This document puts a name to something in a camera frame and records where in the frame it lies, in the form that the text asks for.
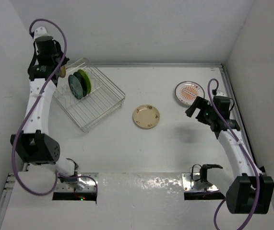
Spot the metal base plate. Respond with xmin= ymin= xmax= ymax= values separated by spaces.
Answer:
xmin=55 ymin=173 xmax=98 ymax=193
xmin=182 ymin=172 xmax=219 ymax=193

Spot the teal speckled plate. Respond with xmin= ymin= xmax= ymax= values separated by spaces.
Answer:
xmin=68 ymin=74 xmax=87 ymax=100

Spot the cream plate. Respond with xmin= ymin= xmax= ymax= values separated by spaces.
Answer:
xmin=132 ymin=104 xmax=160 ymax=129

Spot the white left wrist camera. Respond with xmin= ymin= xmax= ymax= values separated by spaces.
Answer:
xmin=33 ymin=26 xmax=49 ymax=41

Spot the lime green plate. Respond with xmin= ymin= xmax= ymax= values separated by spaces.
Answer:
xmin=77 ymin=69 xmax=92 ymax=94

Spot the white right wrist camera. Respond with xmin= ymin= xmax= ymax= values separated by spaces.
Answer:
xmin=216 ymin=91 xmax=227 ymax=97

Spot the wire dish rack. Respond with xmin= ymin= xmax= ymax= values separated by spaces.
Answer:
xmin=53 ymin=58 xmax=125 ymax=133

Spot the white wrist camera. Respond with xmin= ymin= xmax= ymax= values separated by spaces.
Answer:
xmin=216 ymin=91 xmax=227 ymax=97
xmin=33 ymin=26 xmax=49 ymax=41

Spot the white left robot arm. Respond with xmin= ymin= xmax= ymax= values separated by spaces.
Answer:
xmin=10 ymin=35 xmax=76 ymax=176

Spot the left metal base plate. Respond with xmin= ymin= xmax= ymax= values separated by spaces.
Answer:
xmin=55 ymin=173 xmax=98 ymax=193

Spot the white plate orange sunburst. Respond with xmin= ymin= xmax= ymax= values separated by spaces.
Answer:
xmin=174 ymin=81 xmax=205 ymax=107

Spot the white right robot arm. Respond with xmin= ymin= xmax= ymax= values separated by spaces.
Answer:
xmin=185 ymin=96 xmax=274 ymax=214

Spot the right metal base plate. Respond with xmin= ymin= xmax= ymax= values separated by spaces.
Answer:
xmin=182 ymin=172 xmax=219 ymax=193

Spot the yellow brown plate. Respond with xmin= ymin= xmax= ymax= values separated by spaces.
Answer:
xmin=59 ymin=66 xmax=66 ymax=78

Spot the black plate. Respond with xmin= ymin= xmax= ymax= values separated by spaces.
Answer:
xmin=73 ymin=72 xmax=87 ymax=100

